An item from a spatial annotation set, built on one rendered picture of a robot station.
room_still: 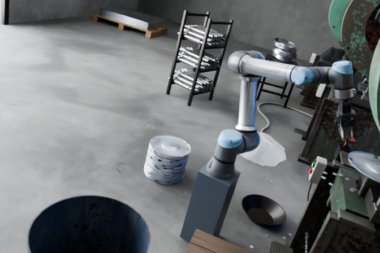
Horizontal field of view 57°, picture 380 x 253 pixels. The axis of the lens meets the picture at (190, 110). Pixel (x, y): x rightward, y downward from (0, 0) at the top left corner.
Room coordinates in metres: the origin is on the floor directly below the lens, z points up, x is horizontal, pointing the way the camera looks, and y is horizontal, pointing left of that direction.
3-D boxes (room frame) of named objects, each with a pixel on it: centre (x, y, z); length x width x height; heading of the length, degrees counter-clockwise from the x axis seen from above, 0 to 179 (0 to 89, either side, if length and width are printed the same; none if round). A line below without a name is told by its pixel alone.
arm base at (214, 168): (1.62, -0.24, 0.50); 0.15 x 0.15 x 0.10
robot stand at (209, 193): (1.62, -0.24, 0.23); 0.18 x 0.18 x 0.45; 69
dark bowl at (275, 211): (1.94, -0.63, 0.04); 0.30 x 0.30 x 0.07
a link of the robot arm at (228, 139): (1.63, -0.24, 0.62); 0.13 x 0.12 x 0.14; 137
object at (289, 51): (4.51, -0.99, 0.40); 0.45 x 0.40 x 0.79; 178
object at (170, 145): (2.17, 0.07, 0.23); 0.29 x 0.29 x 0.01
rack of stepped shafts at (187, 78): (3.82, 0.06, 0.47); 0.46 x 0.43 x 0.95; 56
